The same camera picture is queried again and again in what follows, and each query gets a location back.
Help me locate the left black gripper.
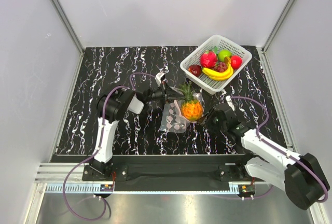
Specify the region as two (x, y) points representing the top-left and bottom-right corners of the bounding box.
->
(145, 82), (184, 105)

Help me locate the orange toy pineapple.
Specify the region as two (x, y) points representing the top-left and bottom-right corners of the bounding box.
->
(176, 82), (203, 122)

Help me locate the clear pink-dotted zip bag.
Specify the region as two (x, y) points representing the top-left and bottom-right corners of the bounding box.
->
(159, 93), (202, 133)

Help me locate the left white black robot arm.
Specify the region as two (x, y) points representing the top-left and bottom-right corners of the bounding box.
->
(89, 82), (183, 180)

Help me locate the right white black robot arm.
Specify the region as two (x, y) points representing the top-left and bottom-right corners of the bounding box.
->
(198, 104), (330, 210)

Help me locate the dark red plum toy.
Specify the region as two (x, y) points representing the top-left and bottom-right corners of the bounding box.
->
(188, 65), (202, 77)

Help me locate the white plastic mesh basket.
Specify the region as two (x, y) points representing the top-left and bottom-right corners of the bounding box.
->
(180, 35), (252, 95)

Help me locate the yellow banana bunch toy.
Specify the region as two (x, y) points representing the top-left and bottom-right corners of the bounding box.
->
(202, 64), (234, 81)

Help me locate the red dragon fruit toy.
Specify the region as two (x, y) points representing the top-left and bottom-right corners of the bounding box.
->
(200, 50), (218, 68)

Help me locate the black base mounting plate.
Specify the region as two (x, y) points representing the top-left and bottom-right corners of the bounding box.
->
(82, 154), (254, 182)

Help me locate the purple grape bunch toy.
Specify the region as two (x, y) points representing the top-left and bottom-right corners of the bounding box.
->
(212, 62), (228, 73)

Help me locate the green apple toy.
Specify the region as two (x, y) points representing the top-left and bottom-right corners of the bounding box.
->
(217, 49), (232, 62)

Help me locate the red apple toy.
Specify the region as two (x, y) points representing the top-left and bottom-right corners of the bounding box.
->
(231, 55), (242, 69)

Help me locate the black marble pattern mat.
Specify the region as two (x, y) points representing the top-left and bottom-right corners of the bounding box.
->
(49, 45), (299, 163)

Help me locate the right connector board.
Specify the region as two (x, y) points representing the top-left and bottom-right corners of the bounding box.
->
(239, 184), (256, 193)

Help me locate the connector board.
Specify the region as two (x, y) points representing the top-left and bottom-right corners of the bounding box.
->
(100, 182), (114, 192)
(239, 184), (256, 193)

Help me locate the left connector board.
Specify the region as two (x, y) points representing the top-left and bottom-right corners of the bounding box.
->
(100, 182), (114, 192)

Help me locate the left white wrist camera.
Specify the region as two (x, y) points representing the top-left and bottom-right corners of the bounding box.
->
(155, 72), (165, 85)

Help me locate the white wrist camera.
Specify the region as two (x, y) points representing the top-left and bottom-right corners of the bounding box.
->
(225, 95), (235, 111)
(155, 72), (165, 85)

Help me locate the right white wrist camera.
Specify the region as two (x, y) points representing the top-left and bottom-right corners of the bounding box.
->
(225, 95), (235, 111)

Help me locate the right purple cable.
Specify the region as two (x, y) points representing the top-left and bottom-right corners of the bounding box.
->
(229, 95), (329, 203)

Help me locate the white slotted cable duct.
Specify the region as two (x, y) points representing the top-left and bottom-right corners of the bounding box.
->
(46, 183), (240, 194)

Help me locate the left aluminium frame post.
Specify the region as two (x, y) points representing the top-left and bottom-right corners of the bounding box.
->
(50, 0), (85, 54)

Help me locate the aluminium frame post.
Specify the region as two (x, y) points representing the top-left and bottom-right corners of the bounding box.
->
(50, 0), (85, 54)
(261, 0), (296, 53)

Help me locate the right aluminium frame post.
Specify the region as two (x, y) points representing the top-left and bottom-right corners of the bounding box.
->
(261, 0), (296, 53)

